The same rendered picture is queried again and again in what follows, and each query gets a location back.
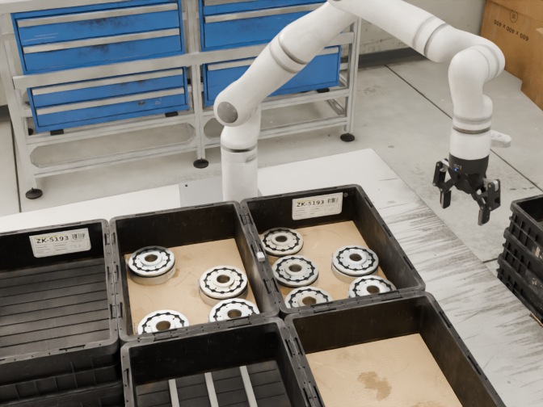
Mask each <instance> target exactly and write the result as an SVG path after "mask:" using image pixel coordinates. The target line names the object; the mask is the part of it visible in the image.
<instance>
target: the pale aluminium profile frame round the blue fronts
mask: <svg viewBox="0 0 543 407"><path fill-rule="evenodd" d="M185 9H186V12H183V13H182V16H183V20H184V19H186V20H187V42H188V53H187V54H180V55H174V56H168V57H156V58H150V59H143V60H137V61H125V62H118V63H112V64H106V65H94V66H88V67H82V68H76V69H64V70H58V71H52V72H46V73H34V74H28V75H22V76H17V73H16V69H15V63H14V59H13V55H12V51H11V45H10V41H9V40H15V33H14V32H8V33H7V29H6V23H5V19H4V15H3V14H0V74H1V77H2V83H3V87H4V91H5V94H6V100H7V103H8V107H9V111H10V114H11V120H12V124H13V128H14V131H15V137H16V140H17V145H18V148H19V154H20V157H21V161H22V165H23V171H24V174H25V178H26V181H27V188H28V190H29V189H31V190H29V191H27V192H26V194H25V195H26V198H28V199H37V198H40V197H41V196H42V195H43V191H42V190H41V189H34V188H37V186H36V178H40V177H44V176H49V175H55V174H64V173H68V172H73V171H78V170H86V169H91V168H96V167H101V166H109V165H115V164H120V163H124V162H133V161H138V160H142V159H147V158H152V157H161V156H166V155H171V154H176V153H184V152H189V151H194V150H195V151H196V157H197V159H199V160H196V161H194V162H193V166H194V167H195V168H198V169H203V168H206V167H208V161H207V160H204V159H202V158H205V150H204V149H207V148H212V147H217V146H221V136H212V137H210V136H207V135H205V134H204V125H205V124H206V123H207V122H208V121H209V120H210V119H211V118H216V116H215V114H214V109H213V107H210V108H204V109H202V98H201V91H204V84H203V82H200V65H202V64H204V63H210V62H216V61H227V60H233V59H239V58H246V57H257V56H259V54H260V53H261V52H262V51H263V50H264V49H265V48H266V47H267V46H268V45H269V44H270V43H266V44H254V45H247V46H242V47H235V48H223V49H218V50H211V51H204V52H199V47H198V34H197V21H196V19H197V18H199V11H196V0H185ZM360 27H361V18H358V19H357V20H356V21H355V22H353V23H352V24H351V26H350V32H345V33H339V34H338V35H337V36H336V37H335V38H334V39H333V40H332V41H331V42H330V43H329V44H328V45H327V46H334V45H340V44H349V50H348V62H347V63H342V64H340V69H347V79H346V78H345V77H344V76H343V75H341V74H339V87H338V88H333V89H329V88H323V89H318V90H315V91H313V92H308V91H302V92H301V93H302V94H292V95H287V96H281V97H276V98H270V99H264V100H263V101H262V102H261V110H266V109H271V108H277V107H286V106H291V105H296V104H302V103H311V102H316V101H321V100H324V101H325V102H326V103H327V104H328V105H329V106H330V107H331V108H332V109H333V110H334V111H335V112H336V113H337V114H338V115H337V116H331V117H326V118H321V119H316V120H308V121H303V122H298V123H293V124H284V125H279V126H274V127H269V128H261V129H260V131H259V136H258V140H259V139H263V138H268V137H274V136H282V135H287V134H292V133H297V132H305V131H310V130H315V129H320V128H329V127H334V126H338V125H343V130H344V131H345V133H344V134H342V135H341V136H340V139H341V140H342V141H346V142H349V141H353V140H355V136H353V135H352V134H349V132H353V121H354V110H355V100H356V79H357V69H358V58H359V47H360ZM327 46H326V47H327ZM180 66H186V67H189V66H190V77H191V84H188V85H187V91H188V102H189V111H186V110H183V111H173V112H167V113H165V115H158V116H152V117H147V118H142V119H136V120H127V121H121V122H116V123H110V124H101V125H95V126H90V127H84V128H75V129H70V130H65V131H64V130H63V129H59V130H53V131H50V133H44V134H39V135H34V136H30V135H31V134H32V133H33V129H31V128H27V127H28V123H27V117H32V110H31V106H28V105H27V104H26V103H25V102H23V99H22V96H23V94H24V92H25V91H26V90H27V88H28V87H34V86H45V85H51V84H57V83H63V82H74V81H80V80H86V79H92V78H102V77H108V76H115V75H121V74H127V73H139V72H145V71H151V70H157V69H169V68H174V67H180ZM306 92H307V93H306ZM341 97H345V107H344V106H343V105H342V104H341V103H340V102H339V101H338V100H337V99H336V98H341ZM181 123H183V125H184V127H185V128H186V130H187V132H188V134H189V136H190V137H191V138H190V139H189V140H187V141H184V142H179V143H174V144H168V145H159V146H154V147H149V148H144V149H136V150H131V151H126V152H121V153H112V154H107V155H102V156H97V157H88V158H83V159H78V160H73V161H68V162H59V163H54V164H49V165H44V166H41V165H38V164H36V163H35V162H34V161H33V160H32V151H33V149H34V148H36V146H41V145H50V144H56V143H61V142H66V141H75V140H81V139H86V138H91V137H96V136H106V135H111V134H116V133H121V132H131V131H136V130H141V129H146V128H156V127H161V126H166V125H171V124H181Z"/></svg>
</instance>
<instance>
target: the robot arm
mask: <svg viewBox="0 0 543 407"><path fill-rule="evenodd" d="M358 18H362V19H365V20H367V21H369V22H370V23H372V24H374V25H376V26H378V27H379V28H381V29H383V30H384V31H387V32H388V33H389V34H391V35H392V36H395V37H396V38H398V39H399V40H400V41H402V42H403V43H405V44H407V45H409V46H410V47H412V48H413V49H414V50H416V51H417V52H419V53H421V54H422V55H424V56H425V57H426V58H428V59H430V60H431V61H434V62H451V63H450V66H449V69H448V82H449V86H450V90H451V96H452V102H453V106H454V108H453V118H452V131H451V135H450V143H449V155H448V159H447V158H444V159H442V160H440V161H438V162H437V163H436V168H435V173H434V178H433V182H432V184H433V186H434V187H438V188H439V189H440V204H441V207H442V208H443V209H445V208H447V207H449V206H450V203H451V193H452V191H451V190H449V189H450V188H451V187H453V186H455V187H456V188H457V190H459V191H463V192H464V193H466V194H468V195H469V194H471V196H472V198H473V199H474V201H477V203H478V206H479V207H480V208H481V209H479V213H478V225H480V226H483V225H484V224H486V223H487V222H488V221H489V220H490V212H492V211H494V210H495V209H497V208H499V207H500V206H501V182H500V180H499V179H498V178H497V179H495V180H491V179H488V178H487V176H486V170H487V167H488V163H489V156H490V147H495V148H508V147H510V146H511V138H510V136H509V135H506V134H503V133H501V132H497V131H495V130H492V129H490V126H491V119H492V110H493V105H492V101H491V100H490V98H489V97H488V96H486V95H484V94H482V87H483V84H485V83H487V82H489V81H491V80H493V79H494V78H496V77H498V76H499V75H500V74H501V73H502V72H503V69H504V66H505V59H504V56H503V53H502V52H501V50H500V49H499V48H498V47H497V46H496V45H495V44H494V43H492V42H490V41H489V40H487V39H484V38H482V37H480V36H476V35H474V34H471V33H468V32H466V31H461V30H457V29H455V28H453V27H451V26H450V25H448V24H447V23H445V22H444V21H442V20H441V19H438V18H437V17H435V16H434V15H432V14H430V13H428V12H426V11H425V10H422V9H420V8H418V7H416V6H412V5H411V4H409V3H406V2H404V1H401V0H327V2H326V3H325V4H324V5H322V6H321V7H319V8H318V9H317V10H314V11H313V12H311V13H309V14H307V15H305V16H303V17H301V18H299V19H298V20H296V21H294V22H293V23H290V24H289V25H288V26H287V27H285V28H284V29H283V30H282V31H281V32H280V33H279V34H278V35H277V36H276V37H275V38H274V39H273V40H272V41H271V42H270V44H269V45H268V46H267V47H266V48H265V49H264V50H263V51H262V52H261V53H260V54H259V56H258V57H257V58H256V60H255V61H254V62H253V64H252V65H251V66H250V68H249V69H248V70H247V71H246V72H245V73H244V74H243V75H242V76H241V77H240V78H239V79H238V80H237V81H236V82H233V83H231V84H230V85H229V86H228V87H226V88H225V89H224V90H223V91H222V92H221V93H220V94H219V95H218V96H217V98H216V100H215V103H214V108H213V109H214V114H215V116H216V118H217V120H218V121H219V122H220V123H221V124H223V125H225V127H224V129H223V131H222V133H221V168H222V190H223V201H229V200H235V201H238V202H239V203H240V202H241V201H242V200H243V199H246V198H253V197H258V154H257V140H258V136H259V131H260V120H261V102H262V101H263V100H264V99H265V98H266V97H267V96H268V95H270V94H271V93H272V92H274V91H275V90H277V89H278V88H280V87H281V86H282V85H283V84H285V83H286V82H287V81H289V80H290V79H291V78H292V77H294V76H295V75H296V74H297V73H299V72H300V71H301V70H302V69H303V68H304V67H305V66H306V65H307V64H309V63H310V62H311V61H312V59H313V58H314V57H315V56H316V55H317V54H319V53H320V52H321V51H322V50H323V49H324V48H325V47H326V46H327V45H328V44H329V43H330V42H331V41H332V40H333V39H334V38H335V37H336V36H337V35H338V34H339V33H340V32H341V31H342V30H344V29H345V28H346V27H348V26H349V25H350V24H352V23H353V22H355V21H356V20H357V19H358ZM447 171H448V173H449V176H450V179H449V180H448V181H447V182H445V181H444V180H445V176H446V172H447ZM479 189H480V190H481V194H480V195H478V193H477V191H478V190H479ZM482 198H483V199H484V201H485V203H484V202H483V200H482Z"/></svg>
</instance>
